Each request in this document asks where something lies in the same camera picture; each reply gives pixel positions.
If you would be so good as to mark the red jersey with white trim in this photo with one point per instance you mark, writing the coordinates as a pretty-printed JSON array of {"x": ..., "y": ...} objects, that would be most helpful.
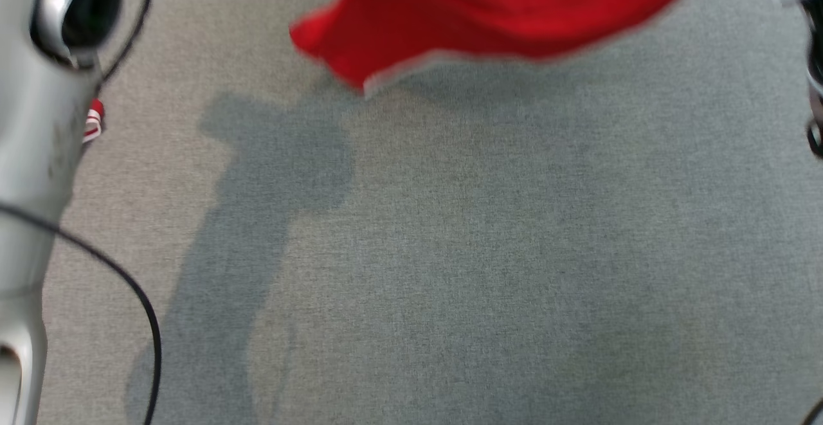
[{"x": 482, "y": 7}]

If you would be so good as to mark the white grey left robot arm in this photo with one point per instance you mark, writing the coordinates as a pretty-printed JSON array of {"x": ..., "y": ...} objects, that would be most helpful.
[{"x": 32, "y": 155}]

